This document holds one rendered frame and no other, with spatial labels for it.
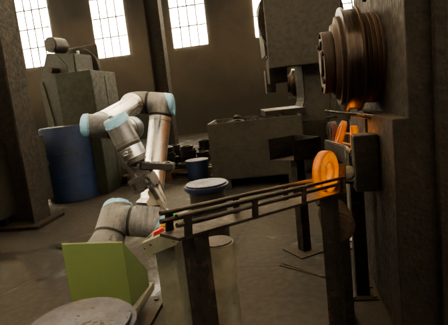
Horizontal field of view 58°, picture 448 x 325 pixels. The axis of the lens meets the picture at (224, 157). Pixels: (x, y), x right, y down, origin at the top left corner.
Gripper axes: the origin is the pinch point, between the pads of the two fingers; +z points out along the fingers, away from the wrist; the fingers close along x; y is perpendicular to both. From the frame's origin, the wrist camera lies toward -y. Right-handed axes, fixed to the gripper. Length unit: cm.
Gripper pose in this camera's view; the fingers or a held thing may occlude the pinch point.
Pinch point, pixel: (165, 205)
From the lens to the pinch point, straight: 148.1
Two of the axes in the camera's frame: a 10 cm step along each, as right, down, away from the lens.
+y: -8.9, 4.2, 2.1
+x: -1.5, 1.6, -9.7
